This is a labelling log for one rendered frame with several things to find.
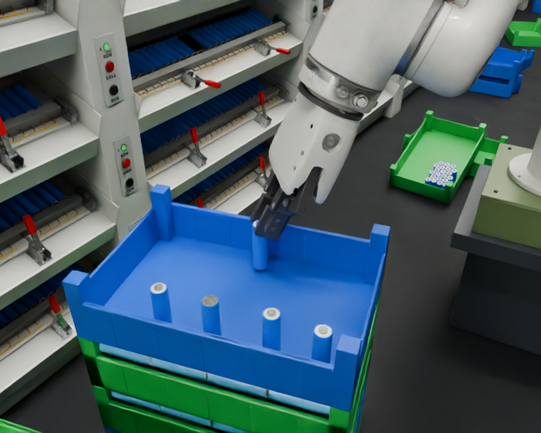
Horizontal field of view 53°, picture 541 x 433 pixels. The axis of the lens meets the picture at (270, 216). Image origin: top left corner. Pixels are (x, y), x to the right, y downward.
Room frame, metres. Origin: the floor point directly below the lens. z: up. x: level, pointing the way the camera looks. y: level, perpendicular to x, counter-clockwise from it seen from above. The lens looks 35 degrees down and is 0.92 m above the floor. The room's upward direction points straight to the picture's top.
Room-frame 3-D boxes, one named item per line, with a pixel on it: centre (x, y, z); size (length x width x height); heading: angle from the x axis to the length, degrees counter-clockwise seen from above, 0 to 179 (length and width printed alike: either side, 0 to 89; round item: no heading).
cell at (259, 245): (0.52, 0.01, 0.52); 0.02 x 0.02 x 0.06
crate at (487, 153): (1.71, -0.65, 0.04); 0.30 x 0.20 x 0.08; 55
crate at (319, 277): (0.46, 0.04, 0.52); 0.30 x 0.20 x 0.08; 72
